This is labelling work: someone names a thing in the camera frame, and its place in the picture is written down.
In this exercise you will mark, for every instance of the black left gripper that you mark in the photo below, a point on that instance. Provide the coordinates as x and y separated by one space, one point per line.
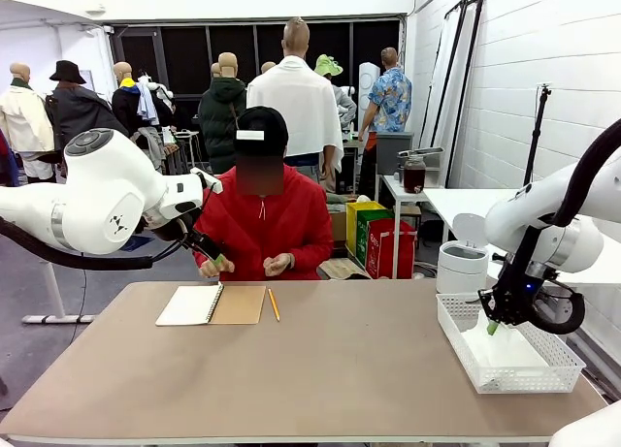
204 244

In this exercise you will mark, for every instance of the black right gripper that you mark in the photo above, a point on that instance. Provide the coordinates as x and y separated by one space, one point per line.
509 304

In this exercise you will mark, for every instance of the white paper sheet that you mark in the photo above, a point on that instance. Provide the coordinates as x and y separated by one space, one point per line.
529 357
485 342

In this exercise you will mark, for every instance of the spiral notebook with brown cover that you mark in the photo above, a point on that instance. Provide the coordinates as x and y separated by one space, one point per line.
189 305

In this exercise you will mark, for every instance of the orange pencil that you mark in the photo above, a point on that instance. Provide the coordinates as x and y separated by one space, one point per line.
274 304

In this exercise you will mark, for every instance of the person's right forearm red sleeve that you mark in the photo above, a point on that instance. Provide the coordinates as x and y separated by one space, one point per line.
201 260

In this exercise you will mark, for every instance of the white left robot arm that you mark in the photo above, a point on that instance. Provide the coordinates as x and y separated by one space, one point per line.
97 200

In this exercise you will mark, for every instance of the person's left forearm red sleeve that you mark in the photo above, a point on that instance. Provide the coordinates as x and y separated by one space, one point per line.
313 263

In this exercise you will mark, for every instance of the person's right hand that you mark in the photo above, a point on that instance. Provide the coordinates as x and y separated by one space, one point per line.
216 269

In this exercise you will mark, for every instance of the person's left hand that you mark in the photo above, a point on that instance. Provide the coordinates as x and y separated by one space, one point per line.
279 265

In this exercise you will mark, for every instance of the white round trash bin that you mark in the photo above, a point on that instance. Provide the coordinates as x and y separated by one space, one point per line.
461 272

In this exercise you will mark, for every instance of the person in red hoodie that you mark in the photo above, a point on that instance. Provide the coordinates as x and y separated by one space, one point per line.
276 224

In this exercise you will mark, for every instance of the white perforated plastic basket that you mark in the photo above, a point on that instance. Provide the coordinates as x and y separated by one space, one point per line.
533 381

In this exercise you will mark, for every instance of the brown cardboard box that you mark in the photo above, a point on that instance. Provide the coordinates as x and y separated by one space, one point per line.
338 226

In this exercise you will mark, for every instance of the white round stool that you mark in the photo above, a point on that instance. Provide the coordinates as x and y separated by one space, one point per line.
186 137

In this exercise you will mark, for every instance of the red shopping bag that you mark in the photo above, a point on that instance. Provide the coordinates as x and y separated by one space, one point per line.
388 253

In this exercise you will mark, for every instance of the grey-green folded cloth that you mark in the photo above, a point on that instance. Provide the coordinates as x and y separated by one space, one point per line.
337 204

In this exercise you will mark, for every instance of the white desk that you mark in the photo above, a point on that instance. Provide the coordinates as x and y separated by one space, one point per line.
446 202

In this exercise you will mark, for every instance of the yellow green box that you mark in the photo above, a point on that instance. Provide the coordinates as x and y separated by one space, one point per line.
354 224

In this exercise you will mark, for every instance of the black cap with white label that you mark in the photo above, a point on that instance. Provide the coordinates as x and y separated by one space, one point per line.
264 124

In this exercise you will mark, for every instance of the green shopping bag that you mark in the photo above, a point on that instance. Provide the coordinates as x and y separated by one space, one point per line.
364 238

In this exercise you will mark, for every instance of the mannequin in dark green puffer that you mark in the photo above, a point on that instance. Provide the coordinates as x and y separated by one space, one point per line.
220 112

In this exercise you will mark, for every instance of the small white side table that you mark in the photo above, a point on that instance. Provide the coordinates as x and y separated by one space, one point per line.
395 190

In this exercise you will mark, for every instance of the white table leg with foot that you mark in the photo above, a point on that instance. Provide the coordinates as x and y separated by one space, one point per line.
55 301

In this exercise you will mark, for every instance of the glass jar with brown liquid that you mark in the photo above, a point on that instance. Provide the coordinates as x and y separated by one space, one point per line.
415 178

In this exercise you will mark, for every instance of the mannequin in white cape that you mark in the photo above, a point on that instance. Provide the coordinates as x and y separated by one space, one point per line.
301 103

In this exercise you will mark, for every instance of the mannequin with yellow collar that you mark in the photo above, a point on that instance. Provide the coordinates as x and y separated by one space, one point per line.
128 103

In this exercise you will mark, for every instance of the bare beige mannequin head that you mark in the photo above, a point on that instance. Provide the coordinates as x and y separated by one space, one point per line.
215 70
268 68

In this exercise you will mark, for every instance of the grey metal tray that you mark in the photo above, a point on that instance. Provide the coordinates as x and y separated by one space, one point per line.
419 152

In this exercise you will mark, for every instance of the grey metal cabinet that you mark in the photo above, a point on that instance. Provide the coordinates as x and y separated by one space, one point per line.
395 149

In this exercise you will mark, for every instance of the black tripod stand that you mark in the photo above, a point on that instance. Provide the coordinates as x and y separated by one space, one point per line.
538 127

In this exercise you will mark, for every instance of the mannequin with black bucket hat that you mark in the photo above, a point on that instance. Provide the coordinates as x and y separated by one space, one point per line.
77 107

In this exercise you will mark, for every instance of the mannequin with green hat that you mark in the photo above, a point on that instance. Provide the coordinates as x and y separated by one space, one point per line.
327 66

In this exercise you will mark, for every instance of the mannequin in blue floral shirt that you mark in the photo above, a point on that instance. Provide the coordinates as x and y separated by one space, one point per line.
388 103

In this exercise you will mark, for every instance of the white tower fan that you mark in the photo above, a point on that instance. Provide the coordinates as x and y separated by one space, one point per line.
369 83

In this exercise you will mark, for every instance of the mannequin in cream jacket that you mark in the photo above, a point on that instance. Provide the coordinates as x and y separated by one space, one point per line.
22 117

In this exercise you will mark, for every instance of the black-framed white panel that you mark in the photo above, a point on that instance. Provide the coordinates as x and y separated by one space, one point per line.
444 88
467 78

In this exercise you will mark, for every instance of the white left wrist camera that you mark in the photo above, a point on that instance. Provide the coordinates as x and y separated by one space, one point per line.
207 179

